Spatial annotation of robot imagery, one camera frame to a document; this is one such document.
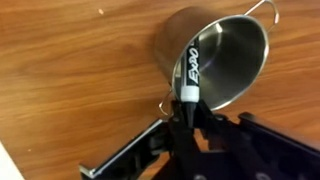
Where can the black Expo marker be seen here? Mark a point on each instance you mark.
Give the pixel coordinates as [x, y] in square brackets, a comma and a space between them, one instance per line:
[192, 66]

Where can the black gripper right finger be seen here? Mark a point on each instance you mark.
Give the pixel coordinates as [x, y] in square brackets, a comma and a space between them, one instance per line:
[266, 150]

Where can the stainless steel pot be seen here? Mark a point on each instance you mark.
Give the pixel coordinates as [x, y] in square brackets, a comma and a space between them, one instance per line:
[233, 60]

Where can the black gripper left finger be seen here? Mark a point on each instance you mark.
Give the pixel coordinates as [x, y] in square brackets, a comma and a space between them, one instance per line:
[160, 150]

